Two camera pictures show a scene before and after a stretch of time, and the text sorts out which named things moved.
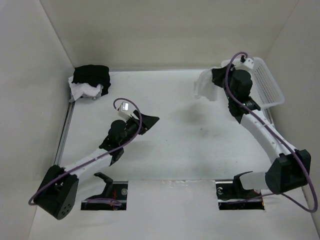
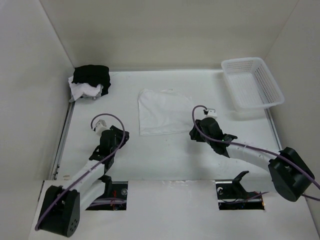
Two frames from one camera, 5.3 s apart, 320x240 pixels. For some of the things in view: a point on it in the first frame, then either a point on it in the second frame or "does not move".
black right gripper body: [231, 71] -> [195, 137]
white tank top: [78, 90] does not move
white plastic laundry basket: [265, 87] does not move
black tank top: [94, 75] does not move
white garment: [203, 85] -> [163, 112]
